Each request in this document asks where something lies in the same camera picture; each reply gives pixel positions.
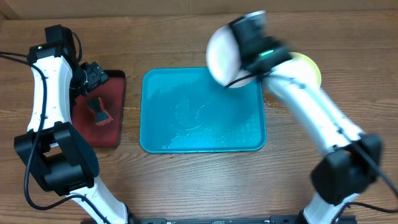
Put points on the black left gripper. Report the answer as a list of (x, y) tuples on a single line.
[(96, 76)]

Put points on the pink white plastic plate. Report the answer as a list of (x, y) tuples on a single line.
[(223, 59)]

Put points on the yellow-green plastic plate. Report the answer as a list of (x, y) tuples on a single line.
[(311, 65)]

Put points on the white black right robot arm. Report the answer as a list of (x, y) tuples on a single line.
[(350, 156)]

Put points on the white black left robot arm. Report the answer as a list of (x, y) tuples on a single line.
[(60, 165)]

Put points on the black red-lined sponge tray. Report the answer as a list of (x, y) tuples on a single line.
[(113, 96)]

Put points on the teal plastic serving tray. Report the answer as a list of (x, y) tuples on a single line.
[(184, 110)]

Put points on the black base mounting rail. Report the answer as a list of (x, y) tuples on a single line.
[(275, 219)]

